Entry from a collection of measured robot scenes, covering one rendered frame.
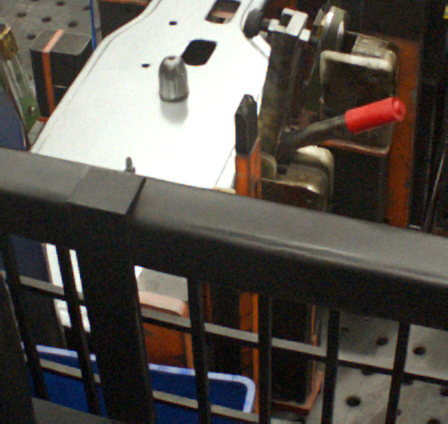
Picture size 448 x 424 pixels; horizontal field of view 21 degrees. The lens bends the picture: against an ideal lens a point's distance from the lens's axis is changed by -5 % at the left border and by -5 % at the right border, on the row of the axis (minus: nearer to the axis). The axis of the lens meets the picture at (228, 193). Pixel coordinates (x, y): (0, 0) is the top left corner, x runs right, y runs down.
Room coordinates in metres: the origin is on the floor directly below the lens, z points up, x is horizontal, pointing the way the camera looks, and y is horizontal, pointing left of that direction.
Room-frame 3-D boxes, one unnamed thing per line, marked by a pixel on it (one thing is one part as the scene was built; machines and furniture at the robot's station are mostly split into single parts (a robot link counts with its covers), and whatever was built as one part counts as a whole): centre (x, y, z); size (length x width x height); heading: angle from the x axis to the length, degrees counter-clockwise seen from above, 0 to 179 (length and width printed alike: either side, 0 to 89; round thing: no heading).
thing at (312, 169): (0.87, -0.06, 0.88); 0.07 x 0.06 x 0.35; 70
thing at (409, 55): (1.08, -0.19, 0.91); 0.07 x 0.05 x 0.42; 70
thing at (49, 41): (1.16, 0.19, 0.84); 0.11 x 0.08 x 0.29; 70
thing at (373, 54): (1.02, -0.15, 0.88); 0.11 x 0.09 x 0.37; 70
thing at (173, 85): (1.04, 0.05, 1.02); 0.03 x 0.03 x 0.07
